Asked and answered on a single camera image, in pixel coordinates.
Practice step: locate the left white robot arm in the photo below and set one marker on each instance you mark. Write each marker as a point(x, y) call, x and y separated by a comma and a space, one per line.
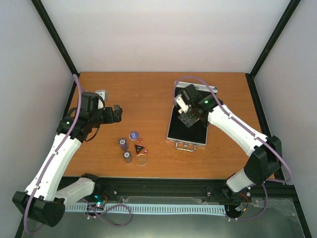
point(42, 201)

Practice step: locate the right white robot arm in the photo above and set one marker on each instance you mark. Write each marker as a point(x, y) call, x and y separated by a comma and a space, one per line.
point(263, 152)

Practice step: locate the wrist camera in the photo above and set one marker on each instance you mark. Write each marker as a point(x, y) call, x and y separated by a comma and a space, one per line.
point(190, 94)
point(102, 98)

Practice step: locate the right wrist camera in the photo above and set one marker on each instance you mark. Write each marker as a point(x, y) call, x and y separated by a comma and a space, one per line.
point(190, 94)

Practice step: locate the purple chip stack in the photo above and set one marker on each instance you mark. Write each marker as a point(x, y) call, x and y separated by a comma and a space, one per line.
point(123, 144)
point(127, 157)

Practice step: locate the blue small blind button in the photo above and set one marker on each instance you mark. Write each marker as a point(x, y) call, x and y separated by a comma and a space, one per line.
point(134, 135)

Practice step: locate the aluminium poker case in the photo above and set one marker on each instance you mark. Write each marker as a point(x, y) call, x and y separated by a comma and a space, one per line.
point(188, 138)

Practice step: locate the left green lit circuit board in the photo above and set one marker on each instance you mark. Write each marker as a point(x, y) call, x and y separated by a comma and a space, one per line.
point(99, 201)

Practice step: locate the black red triangular button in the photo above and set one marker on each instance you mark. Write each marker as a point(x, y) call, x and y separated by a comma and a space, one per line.
point(139, 148)

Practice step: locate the black aluminium frame rail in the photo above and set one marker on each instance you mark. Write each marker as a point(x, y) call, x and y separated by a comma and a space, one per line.
point(115, 189)

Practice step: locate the lower purple chip stack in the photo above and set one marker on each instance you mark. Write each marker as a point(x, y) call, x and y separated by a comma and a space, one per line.
point(127, 157)

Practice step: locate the red playing card deck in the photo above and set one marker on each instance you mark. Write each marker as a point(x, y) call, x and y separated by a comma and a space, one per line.
point(180, 103)

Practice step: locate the clear round dealer button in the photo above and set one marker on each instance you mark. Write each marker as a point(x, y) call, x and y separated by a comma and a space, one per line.
point(141, 159)

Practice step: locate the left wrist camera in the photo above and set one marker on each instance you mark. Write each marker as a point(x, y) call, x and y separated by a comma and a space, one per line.
point(102, 98)

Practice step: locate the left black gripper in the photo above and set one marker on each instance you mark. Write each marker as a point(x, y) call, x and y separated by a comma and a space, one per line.
point(111, 119)

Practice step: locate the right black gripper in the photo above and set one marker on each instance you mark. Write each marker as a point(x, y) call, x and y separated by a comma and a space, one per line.
point(188, 121)

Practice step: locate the upper purple chip stack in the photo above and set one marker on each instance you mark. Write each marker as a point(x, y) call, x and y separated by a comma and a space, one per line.
point(123, 144)

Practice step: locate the light blue slotted cable duct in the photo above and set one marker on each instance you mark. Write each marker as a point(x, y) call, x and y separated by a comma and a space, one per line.
point(162, 209)

